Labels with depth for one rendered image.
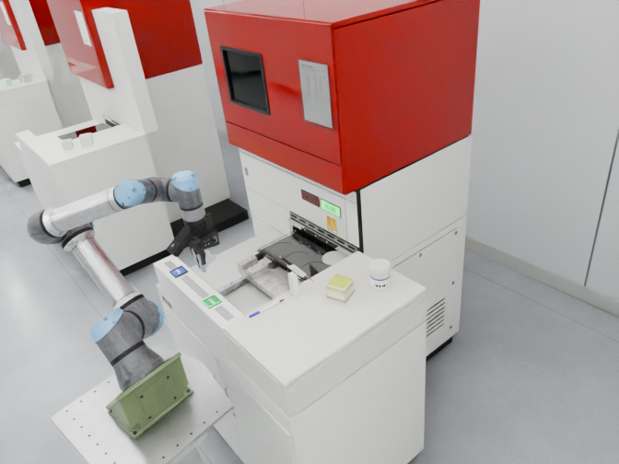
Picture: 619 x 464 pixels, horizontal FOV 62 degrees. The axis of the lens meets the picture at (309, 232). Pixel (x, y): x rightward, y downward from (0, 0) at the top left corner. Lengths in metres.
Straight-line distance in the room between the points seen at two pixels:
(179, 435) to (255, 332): 0.38
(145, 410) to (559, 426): 1.86
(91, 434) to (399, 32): 1.63
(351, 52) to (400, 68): 0.25
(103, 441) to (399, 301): 1.02
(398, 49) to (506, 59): 1.35
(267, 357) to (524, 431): 1.46
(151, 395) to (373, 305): 0.75
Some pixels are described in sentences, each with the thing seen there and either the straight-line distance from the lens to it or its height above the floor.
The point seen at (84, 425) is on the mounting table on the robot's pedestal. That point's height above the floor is 0.82.
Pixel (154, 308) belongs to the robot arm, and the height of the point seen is 1.02.
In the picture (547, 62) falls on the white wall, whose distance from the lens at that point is 3.06.
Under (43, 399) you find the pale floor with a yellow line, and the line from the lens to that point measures 3.31.
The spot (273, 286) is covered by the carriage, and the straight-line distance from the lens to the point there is 2.04.
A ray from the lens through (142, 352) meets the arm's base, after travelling 1.71.
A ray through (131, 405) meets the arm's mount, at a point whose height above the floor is 0.94.
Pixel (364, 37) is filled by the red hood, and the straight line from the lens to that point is 1.79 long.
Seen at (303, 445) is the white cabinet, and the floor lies 0.67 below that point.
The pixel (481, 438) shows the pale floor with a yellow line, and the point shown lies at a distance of 2.65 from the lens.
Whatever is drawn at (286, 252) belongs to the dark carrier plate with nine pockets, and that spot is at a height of 0.90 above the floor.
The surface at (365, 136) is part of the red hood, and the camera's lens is 1.87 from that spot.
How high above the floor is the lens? 2.10
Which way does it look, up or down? 31 degrees down
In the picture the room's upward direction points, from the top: 7 degrees counter-clockwise
